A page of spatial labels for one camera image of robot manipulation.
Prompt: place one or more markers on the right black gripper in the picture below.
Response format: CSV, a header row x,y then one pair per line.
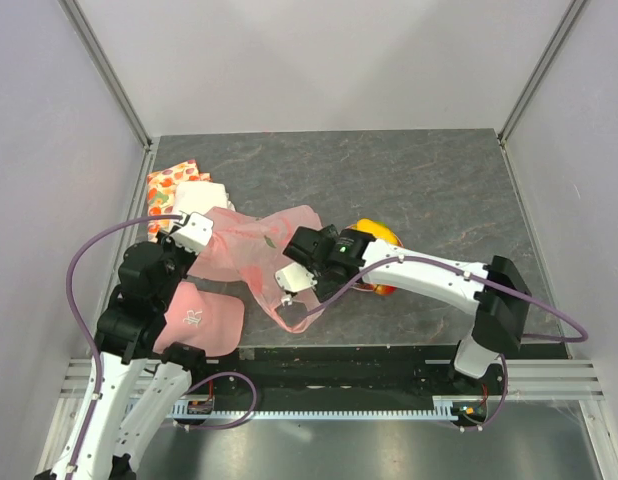
x,y
324,289

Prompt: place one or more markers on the red fake fruit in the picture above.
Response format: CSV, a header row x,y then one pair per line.
x,y
383,290

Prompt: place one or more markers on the yellow fake mango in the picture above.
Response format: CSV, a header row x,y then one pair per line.
x,y
378,230

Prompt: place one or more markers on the pink plastic bag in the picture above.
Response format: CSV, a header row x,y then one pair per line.
x,y
250,249

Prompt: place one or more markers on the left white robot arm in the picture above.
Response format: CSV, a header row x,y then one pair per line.
x,y
110,435

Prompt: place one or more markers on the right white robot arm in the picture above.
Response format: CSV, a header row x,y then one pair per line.
x,y
329,262

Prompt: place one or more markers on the pink plate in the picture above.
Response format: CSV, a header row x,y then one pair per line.
x,y
368,288

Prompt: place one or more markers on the pink baseball cap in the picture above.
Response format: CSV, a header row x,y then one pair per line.
x,y
207,321

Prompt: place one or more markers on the white cloth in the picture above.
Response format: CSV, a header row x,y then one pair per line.
x,y
200,197

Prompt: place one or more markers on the floral orange cloth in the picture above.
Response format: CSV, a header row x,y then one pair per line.
x,y
162,185

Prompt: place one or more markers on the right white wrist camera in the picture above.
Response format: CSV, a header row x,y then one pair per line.
x,y
293,279

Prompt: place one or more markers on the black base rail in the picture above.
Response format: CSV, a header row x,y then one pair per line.
x,y
425,371

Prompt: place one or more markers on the grey cable duct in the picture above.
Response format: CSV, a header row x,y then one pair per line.
x,y
441,410

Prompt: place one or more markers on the left aluminium frame post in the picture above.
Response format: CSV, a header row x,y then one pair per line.
x,y
96,52

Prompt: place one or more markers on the aluminium frame post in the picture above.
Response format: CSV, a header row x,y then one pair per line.
x,y
96,52
550,53

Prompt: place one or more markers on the right aluminium frame post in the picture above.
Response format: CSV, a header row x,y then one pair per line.
x,y
550,53

